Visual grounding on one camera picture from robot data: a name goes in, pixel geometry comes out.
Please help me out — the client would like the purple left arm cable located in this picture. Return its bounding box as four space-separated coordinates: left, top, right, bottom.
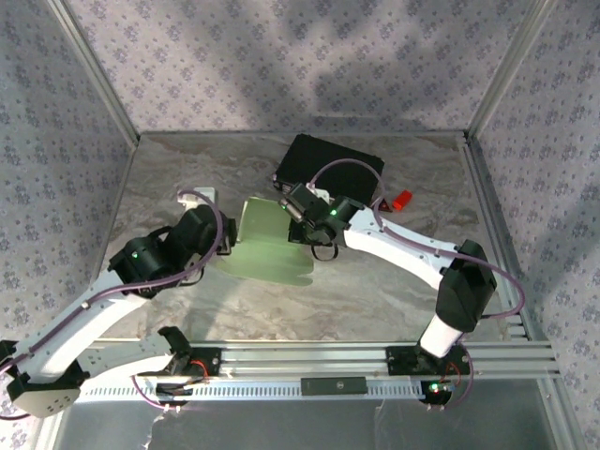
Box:
0 187 225 421

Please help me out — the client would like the light green cloth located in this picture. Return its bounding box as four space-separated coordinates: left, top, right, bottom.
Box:
215 196 315 288

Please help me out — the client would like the circuit board with lights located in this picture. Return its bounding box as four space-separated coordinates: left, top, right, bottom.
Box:
421 380 455 403

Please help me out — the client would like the aluminium frame post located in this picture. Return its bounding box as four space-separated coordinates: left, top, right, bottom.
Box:
46 0 142 146
466 0 563 140

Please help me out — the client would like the black case with metal handle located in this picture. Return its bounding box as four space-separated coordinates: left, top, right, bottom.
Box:
271 133 386 207

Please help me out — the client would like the white slotted cable duct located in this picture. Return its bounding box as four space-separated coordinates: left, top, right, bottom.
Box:
88 374 426 403

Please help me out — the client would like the small black bar device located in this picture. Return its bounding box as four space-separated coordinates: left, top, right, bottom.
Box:
300 376 368 397

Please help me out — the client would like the aluminium side rail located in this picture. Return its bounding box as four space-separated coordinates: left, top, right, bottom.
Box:
461 133 533 341

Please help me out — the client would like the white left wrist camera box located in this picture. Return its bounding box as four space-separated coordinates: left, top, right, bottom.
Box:
176 186 219 211

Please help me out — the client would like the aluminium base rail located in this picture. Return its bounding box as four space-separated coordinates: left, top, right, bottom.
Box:
189 340 562 380

